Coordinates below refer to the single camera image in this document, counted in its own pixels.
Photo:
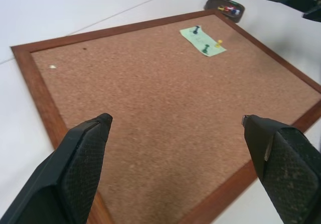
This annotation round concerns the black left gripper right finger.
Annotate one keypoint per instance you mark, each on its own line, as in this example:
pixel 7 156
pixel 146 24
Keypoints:
pixel 288 171

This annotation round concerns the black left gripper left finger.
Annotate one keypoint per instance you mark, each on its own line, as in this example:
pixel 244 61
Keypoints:
pixel 75 163

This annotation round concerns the wood framed cork board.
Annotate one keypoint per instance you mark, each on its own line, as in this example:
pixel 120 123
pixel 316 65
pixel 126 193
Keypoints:
pixel 160 103

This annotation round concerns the yellow push pin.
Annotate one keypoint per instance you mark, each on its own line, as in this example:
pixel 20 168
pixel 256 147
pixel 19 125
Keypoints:
pixel 219 43

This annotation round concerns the dark green push pin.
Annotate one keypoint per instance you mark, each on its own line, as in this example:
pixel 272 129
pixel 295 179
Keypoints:
pixel 205 48

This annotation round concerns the light green paper note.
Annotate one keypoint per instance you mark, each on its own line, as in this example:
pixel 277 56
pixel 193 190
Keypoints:
pixel 203 41

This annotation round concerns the dark blue push pin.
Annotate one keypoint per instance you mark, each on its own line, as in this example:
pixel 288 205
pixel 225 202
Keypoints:
pixel 196 29

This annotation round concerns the colourful small items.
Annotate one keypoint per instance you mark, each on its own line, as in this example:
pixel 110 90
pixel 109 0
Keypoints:
pixel 230 9

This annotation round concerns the dark brown pin tray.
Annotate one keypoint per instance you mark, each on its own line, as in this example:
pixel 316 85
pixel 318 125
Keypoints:
pixel 224 8

